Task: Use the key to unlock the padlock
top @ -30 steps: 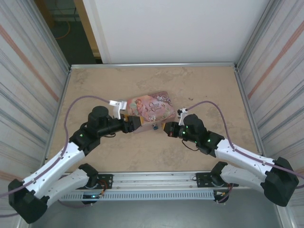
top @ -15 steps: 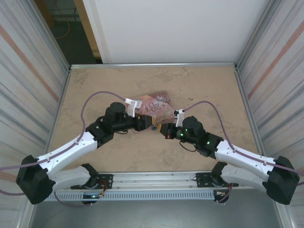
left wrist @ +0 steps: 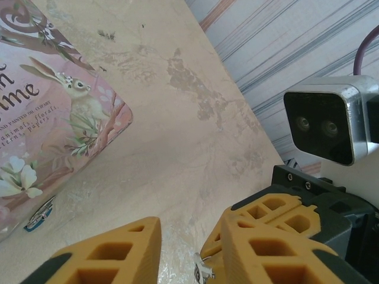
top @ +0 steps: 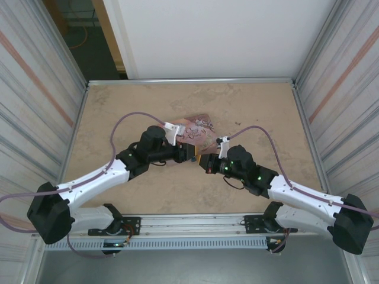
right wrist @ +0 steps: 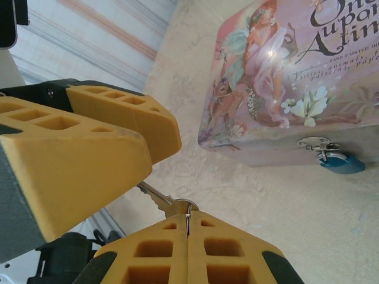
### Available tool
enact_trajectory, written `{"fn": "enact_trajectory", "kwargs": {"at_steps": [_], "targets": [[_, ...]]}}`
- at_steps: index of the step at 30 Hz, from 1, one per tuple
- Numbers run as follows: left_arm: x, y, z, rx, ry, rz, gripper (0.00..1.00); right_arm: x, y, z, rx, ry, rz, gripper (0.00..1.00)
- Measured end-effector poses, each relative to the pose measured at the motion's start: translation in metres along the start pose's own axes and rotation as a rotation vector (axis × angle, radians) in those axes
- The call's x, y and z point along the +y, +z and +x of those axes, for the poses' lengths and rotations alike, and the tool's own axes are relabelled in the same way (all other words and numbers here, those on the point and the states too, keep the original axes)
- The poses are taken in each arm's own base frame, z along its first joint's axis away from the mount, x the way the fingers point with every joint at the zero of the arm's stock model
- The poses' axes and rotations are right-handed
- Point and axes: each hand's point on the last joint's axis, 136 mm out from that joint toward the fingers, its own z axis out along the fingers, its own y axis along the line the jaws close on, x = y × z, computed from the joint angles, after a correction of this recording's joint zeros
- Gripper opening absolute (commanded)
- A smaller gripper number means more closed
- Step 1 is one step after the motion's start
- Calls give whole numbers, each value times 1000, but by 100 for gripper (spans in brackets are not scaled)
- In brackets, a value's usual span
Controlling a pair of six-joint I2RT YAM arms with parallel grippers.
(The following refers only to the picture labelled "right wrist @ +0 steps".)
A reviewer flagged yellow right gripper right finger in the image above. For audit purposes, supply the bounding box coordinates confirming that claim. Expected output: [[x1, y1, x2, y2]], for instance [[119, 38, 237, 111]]
[[188, 210, 306, 284]]

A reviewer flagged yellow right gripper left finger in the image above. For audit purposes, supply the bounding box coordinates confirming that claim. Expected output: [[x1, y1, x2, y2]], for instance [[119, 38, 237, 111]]
[[75, 213, 190, 284]]

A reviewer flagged silver key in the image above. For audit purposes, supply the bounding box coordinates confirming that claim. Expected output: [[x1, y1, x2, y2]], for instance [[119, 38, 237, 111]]
[[136, 182, 200, 215]]

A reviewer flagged blue padlock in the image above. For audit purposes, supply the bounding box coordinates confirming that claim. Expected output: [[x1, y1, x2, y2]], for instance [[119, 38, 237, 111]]
[[314, 144, 366, 176]]

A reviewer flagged silver hasp latch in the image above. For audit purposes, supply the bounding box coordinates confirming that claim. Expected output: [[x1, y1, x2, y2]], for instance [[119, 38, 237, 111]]
[[297, 136, 341, 153]]

